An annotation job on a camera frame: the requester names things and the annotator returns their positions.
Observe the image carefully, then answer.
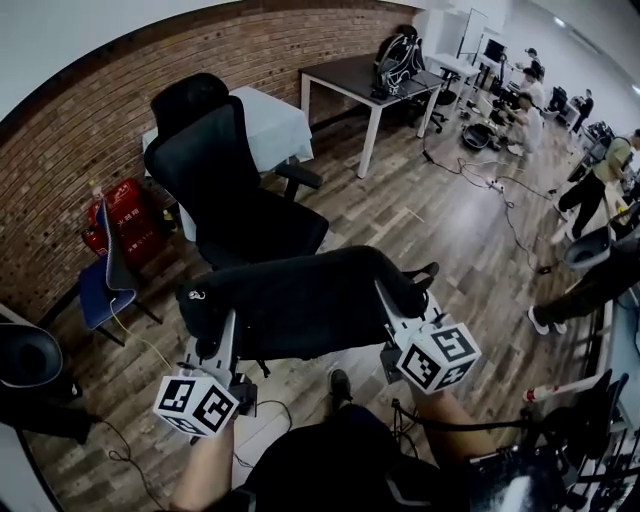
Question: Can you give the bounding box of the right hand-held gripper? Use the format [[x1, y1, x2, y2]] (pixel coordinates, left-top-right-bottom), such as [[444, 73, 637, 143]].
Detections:
[[374, 280, 483, 394]]

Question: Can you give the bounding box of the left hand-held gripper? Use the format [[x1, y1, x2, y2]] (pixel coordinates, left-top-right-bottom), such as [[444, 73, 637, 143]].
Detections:
[[152, 308, 259, 439]]

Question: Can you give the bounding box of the black mesh office chair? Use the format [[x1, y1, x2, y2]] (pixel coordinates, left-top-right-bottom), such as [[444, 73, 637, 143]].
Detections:
[[143, 72, 330, 274]]

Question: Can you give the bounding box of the person's left forearm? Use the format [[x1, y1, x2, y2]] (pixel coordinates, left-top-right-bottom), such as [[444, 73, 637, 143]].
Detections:
[[169, 423, 236, 512]]

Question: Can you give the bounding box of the person's right forearm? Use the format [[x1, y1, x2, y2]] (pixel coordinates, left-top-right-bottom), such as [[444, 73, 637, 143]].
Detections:
[[413, 388, 502, 469]]

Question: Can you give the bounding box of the blue padded chair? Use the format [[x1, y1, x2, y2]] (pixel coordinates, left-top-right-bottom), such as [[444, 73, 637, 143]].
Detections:
[[77, 198, 164, 347]]

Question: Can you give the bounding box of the black swivel chair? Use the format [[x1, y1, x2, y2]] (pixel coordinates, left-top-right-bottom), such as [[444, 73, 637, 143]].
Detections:
[[407, 64, 457, 135]]

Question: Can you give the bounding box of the person's black shoe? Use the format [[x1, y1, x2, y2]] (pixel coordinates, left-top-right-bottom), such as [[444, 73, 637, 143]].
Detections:
[[328, 368, 354, 402]]

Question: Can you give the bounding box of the red fire extinguisher box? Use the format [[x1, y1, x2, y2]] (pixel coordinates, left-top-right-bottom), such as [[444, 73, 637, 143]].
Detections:
[[88, 178, 158, 257]]

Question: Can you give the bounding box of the red fire extinguisher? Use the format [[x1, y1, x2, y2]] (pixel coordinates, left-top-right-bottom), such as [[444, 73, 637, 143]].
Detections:
[[81, 227, 109, 257]]

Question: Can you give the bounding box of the person's black shirt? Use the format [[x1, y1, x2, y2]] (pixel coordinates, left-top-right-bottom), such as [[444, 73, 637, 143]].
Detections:
[[233, 403, 469, 512]]

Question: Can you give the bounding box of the red and white tube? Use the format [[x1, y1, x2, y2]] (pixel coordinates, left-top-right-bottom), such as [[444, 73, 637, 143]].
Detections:
[[521, 383, 562, 403]]

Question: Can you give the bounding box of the black round basin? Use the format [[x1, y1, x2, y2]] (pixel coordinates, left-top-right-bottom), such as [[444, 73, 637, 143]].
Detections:
[[461, 123, 495, 152]]

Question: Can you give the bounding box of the grey plastic bucket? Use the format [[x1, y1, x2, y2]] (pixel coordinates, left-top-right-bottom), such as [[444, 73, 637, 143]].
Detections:
[[563, 223, 617, 272]]

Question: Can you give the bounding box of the table with white cloth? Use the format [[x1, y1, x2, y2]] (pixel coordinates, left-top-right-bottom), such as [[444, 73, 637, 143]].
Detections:
[[141, 85, 315, 177]]

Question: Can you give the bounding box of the dark desk with white legs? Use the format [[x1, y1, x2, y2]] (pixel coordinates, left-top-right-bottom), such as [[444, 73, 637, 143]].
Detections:
[[299, 52, 446, 180]]

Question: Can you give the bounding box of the black and white backpack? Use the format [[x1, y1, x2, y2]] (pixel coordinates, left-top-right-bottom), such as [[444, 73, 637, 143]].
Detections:
[[370, 27, 427, 99]]

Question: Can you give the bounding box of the whiteboard on stand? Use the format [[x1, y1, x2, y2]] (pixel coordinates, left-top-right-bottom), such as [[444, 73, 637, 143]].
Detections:
[[456, 7, 490, 57]]

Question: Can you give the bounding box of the yellow cable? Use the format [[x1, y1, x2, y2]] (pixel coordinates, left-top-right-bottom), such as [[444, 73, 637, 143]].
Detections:
[[108, 298, 187, 369]]

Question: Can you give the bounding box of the black floor cable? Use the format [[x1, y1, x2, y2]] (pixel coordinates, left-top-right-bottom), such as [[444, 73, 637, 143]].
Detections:
[[422, 134, 569, 275]]

